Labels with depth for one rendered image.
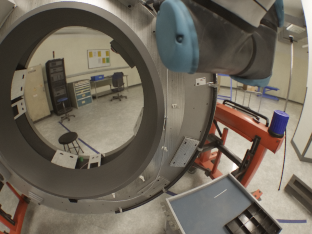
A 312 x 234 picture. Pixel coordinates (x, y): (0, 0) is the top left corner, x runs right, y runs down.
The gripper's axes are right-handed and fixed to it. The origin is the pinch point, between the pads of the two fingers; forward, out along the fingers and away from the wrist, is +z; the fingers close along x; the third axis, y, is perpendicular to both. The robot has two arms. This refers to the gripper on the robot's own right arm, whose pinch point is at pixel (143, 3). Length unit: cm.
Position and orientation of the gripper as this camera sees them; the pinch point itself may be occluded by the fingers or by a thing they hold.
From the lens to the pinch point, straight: 46.1
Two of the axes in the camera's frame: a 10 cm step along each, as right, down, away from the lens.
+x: 5.5, -8.3, 0.7
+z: -6.8, -4.0, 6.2
